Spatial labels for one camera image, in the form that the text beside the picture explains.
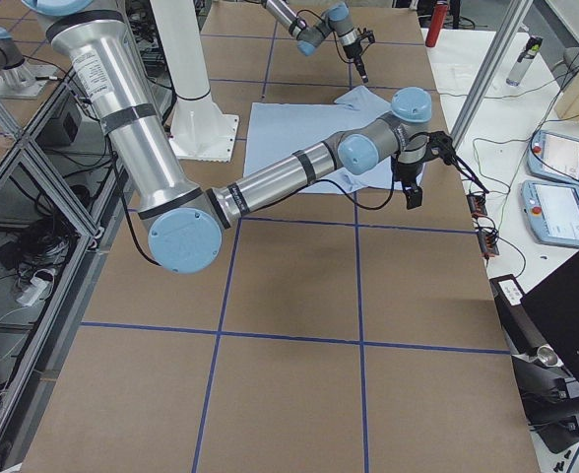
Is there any teach pendant tablet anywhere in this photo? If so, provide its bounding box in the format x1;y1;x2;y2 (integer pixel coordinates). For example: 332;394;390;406
521;180;579;248
528;130;579;185

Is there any far teach pendant tablet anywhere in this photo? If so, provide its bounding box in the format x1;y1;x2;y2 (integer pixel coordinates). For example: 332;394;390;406
528;130;579;185

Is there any small electronics board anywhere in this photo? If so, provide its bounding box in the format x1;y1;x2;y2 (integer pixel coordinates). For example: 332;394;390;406
466;192;500;261

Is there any aluminium frame rack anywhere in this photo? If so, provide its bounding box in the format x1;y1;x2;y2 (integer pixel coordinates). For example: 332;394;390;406
0;56;131;471

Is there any light blue t-shirt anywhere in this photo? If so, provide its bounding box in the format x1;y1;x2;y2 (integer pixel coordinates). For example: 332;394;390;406
243;85;427;195

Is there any red cylinder bottle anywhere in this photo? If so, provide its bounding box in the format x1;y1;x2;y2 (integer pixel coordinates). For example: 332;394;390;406
425;0;449;48

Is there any aluminium frame post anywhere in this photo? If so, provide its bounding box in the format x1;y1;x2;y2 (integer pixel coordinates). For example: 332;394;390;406
451;0;533;149

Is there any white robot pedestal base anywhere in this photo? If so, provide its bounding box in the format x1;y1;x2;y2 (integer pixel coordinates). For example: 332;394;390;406
151;0;239;162

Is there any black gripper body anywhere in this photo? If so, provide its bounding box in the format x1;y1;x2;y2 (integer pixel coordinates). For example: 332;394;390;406
342;29;374;62
394;147;425;193

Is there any clear water bottle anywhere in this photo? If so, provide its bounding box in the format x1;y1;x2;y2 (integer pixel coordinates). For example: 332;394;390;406
505;35;544;87

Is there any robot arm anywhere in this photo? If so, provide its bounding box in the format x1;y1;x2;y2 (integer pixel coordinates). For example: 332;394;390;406
30;1;432;274
255;0;375;84

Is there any near teach pendant tablet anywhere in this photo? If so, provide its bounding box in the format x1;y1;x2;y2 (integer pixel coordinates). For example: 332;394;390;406
521;180;579;248

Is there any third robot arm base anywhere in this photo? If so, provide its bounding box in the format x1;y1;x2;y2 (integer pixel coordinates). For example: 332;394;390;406
0;27;49;100

